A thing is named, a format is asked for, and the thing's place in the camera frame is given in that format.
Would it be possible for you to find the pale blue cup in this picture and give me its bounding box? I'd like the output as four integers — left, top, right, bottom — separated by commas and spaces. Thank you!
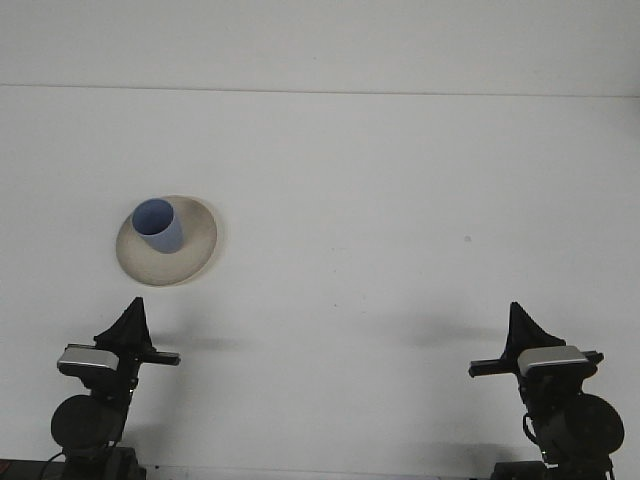
131, 197, 183, 256

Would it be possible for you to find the pale round plate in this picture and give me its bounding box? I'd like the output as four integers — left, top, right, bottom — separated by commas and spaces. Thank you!
115, 194, 224, 289

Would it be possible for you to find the dark robot platform edge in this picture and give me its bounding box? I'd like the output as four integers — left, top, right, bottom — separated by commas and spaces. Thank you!
0, 457, 66, 480

